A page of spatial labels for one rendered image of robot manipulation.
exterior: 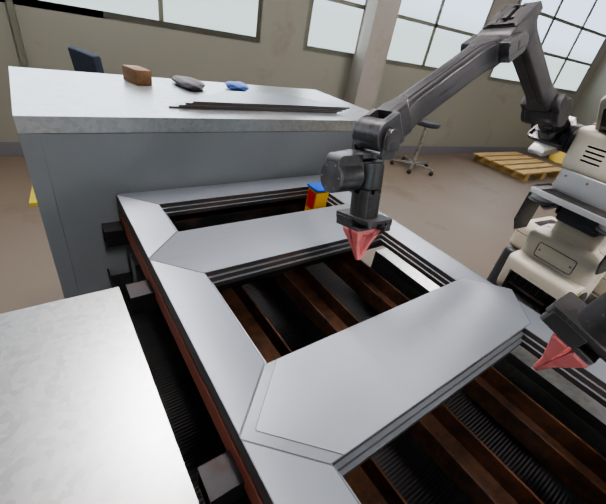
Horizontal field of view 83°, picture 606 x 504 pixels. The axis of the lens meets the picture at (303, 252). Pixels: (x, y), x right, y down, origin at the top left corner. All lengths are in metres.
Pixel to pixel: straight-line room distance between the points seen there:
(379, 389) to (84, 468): 0.45
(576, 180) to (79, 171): 1.39
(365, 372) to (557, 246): 0.88
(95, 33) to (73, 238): 2.67
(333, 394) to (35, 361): 0.53
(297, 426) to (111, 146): 0.85
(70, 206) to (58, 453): 0.67
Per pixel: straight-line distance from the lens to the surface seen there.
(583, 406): 1.13
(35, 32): 3.69
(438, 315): 0.82
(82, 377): 0.75
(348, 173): 0.62
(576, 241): 1.36
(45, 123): 1.06
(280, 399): 0.57
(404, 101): 0.71
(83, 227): 1.17
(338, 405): 0.58
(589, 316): 0.53
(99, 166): 1.10
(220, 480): 0.59
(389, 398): 0.62
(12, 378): 0.79
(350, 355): 0.65
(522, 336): 0.93
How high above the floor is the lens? 1.32
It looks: 33 degrees down
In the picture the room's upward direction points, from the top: 11 degrees clockwise
